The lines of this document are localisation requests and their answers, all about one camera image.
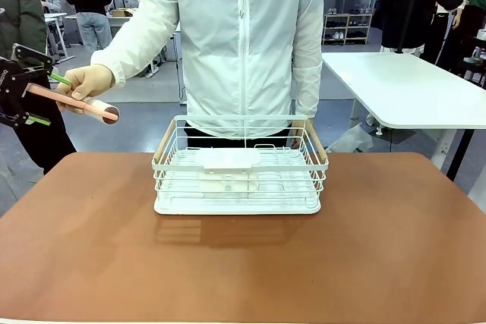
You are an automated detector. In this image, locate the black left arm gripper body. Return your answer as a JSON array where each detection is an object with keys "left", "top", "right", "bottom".
[{"left": 0, "top": 58, "right": 30, "bottom": 117}]

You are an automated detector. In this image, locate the pink-handled white lint roller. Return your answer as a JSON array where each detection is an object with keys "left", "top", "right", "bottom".
[{"left": 24, "top": 83, "right": 121, "bottom": 126}]

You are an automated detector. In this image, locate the person's right forearm white sleeve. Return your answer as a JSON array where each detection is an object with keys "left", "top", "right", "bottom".
[{"left": 90, "top": 8, "right": 180, "bottom": 89}]

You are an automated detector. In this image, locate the person's left forearm white sleeve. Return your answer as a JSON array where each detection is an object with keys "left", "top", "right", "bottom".
[{"left": 289, "top": 61, "right": 323, "bottom": 119}]

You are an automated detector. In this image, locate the person's right hand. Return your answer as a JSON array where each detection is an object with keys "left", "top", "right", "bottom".
[{"left": 55, "top": 63, "right": 116, "bottom": 115}]

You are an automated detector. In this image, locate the person's left hand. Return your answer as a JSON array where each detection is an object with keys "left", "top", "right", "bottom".
[{"left": 290, "top": 118, "right": 307, "bottom": 149}]

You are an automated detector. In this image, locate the white desk with metal legs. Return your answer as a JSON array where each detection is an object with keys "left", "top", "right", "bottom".
[{"left": 43, "top": 11, "right": 77, "bottom": 63}]

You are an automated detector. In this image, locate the bystander in dark green jacket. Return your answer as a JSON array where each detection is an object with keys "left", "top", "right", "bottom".
[{"left": 0, "top": 0, "right": 77, "bottom": 175}]

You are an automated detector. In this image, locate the white plastic rack insert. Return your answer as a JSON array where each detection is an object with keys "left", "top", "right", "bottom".
[{"left": 194, "top": 147, "right": 262, "bottom": 174}]

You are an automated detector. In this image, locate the person's torso white zip jacket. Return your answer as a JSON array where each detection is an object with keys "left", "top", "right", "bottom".
[{"left": 132, "top": 0, "right": 324, "bottom": 140}]

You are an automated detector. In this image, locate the white drip tray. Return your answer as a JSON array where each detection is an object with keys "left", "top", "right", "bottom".
[{"left": 153, "top": 185, "right": 323, "bottom": 215}]

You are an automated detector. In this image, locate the wooden shoe rack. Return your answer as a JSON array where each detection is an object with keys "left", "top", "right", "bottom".
[{"left": 321, "top": 12, "right": 374, "bottom": 46}]

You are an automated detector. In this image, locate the crumpled white sheet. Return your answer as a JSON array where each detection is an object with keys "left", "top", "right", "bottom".
[{"left": 327, "top": 121, "right": 376, "bottom": 153}]

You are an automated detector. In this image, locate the white folding table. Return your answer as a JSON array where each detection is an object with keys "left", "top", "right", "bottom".
[{"left": 320, "top": 52, "right": 486, "bottom": 192}]

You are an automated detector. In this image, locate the bystander in black coat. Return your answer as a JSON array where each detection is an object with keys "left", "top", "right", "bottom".
[{"left": 377, "top": 0, "right": 465, "bottom": 55}]

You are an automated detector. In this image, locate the white wire dish rack basket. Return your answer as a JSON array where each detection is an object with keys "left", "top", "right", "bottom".
[{"left": 151, "top": 114, "right": 330, "bottom": 215}]

